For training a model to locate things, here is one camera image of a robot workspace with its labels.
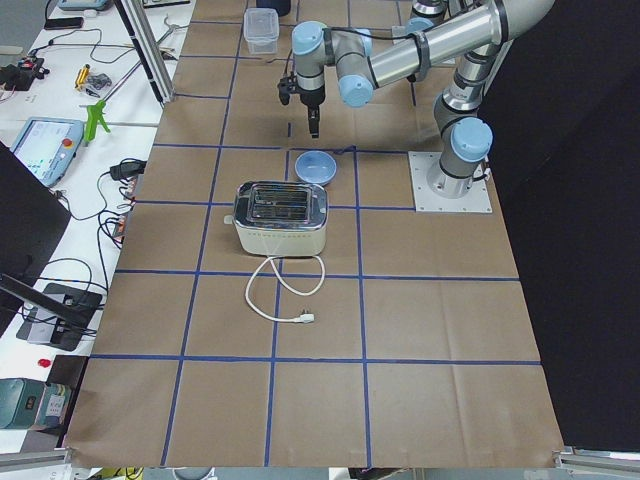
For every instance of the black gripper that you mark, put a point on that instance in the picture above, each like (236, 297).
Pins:
(311, 99)

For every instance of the blue bowl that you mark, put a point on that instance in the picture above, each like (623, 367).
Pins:
(315, 167)

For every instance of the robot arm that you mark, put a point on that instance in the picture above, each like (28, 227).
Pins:
(426, 14)
(426, 85)

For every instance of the clear plastic food container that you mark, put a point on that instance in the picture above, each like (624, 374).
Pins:
(261, 31)

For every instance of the cream chrome toaster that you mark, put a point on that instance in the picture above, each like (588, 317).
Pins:
(274, 218)

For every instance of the black power adapter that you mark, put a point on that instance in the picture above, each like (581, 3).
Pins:
(127, 169)

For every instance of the green plastic clamp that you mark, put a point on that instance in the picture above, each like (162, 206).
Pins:
(95, 117)

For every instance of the black smartphone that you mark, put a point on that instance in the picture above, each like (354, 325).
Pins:
(66, 23)

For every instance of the teach pendant tablet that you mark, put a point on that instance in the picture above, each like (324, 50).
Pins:
(46, 146)

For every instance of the black monitor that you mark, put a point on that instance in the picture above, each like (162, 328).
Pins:
(32, 221)

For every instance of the black monitor stand base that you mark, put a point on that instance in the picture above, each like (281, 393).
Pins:
(58, 317)

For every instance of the green electronic box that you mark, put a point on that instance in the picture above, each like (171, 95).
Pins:
(20, 402)

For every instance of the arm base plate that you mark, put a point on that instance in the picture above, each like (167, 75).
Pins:
(436, 192)

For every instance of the aluminium frame post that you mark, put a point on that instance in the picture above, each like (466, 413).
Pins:
(139, 30)

